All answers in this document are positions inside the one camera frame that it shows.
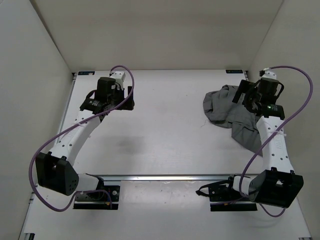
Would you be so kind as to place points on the aluminium table rail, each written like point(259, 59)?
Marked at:
point(165, 178)

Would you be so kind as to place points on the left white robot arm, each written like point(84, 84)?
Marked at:
point(55, 169)

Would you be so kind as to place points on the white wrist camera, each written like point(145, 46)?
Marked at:
point(267, 73)
point(119, 76)

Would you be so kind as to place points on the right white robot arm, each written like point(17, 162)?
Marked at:
point(277, 185)

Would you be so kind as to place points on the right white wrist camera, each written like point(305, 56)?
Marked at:
point(267, 73)

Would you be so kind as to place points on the left blue label sticker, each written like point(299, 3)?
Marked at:
point(86, 73)

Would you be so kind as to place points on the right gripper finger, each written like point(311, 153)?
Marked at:
point(237, 96)
point(244, 85)

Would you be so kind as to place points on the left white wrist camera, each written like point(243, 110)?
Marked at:
point(119, 76)

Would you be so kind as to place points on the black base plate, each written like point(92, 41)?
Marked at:
point(223, 198)
point(99, 200)

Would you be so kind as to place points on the blue label sticker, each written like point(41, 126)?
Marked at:
point(234, 71)
point(86, 73)

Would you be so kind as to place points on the right blue label sticker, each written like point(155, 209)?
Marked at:
point(234, 71)

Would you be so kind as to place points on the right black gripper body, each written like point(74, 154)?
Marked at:
point(251, 97)

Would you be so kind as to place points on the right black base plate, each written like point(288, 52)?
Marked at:
point(223, 198)

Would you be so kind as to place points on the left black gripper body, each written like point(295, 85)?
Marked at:
point(118, 96)

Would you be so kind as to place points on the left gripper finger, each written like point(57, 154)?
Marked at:
point(128, 105)
point(130, 91)

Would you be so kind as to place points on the grey pleated skirt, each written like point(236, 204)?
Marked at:
point(221, 111)

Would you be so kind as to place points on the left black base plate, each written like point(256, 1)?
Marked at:
point(99, 200)

